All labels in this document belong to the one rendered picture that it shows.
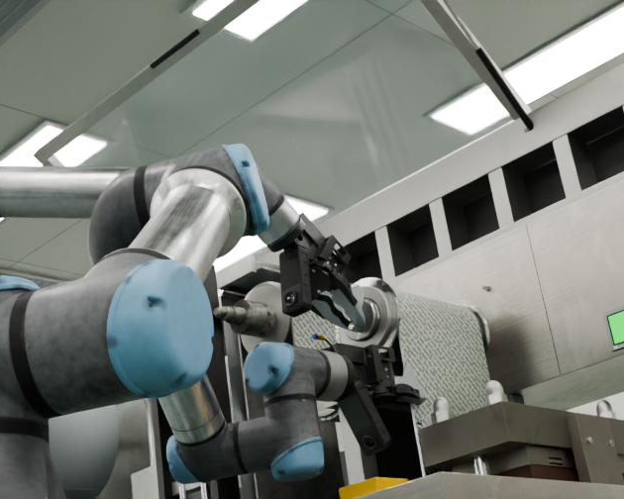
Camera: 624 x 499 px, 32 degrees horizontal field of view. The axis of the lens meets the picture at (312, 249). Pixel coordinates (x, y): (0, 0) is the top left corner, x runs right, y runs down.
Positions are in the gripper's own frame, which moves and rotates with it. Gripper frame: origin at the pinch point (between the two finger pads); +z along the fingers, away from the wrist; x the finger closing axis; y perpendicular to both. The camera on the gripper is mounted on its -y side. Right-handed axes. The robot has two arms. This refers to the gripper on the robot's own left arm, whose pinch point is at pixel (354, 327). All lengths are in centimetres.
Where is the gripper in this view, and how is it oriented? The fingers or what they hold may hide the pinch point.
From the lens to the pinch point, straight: 184.1
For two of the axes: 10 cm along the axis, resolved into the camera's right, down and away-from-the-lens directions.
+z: 6.2, 7.3, 2.9
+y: 3.4, -5.8, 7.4
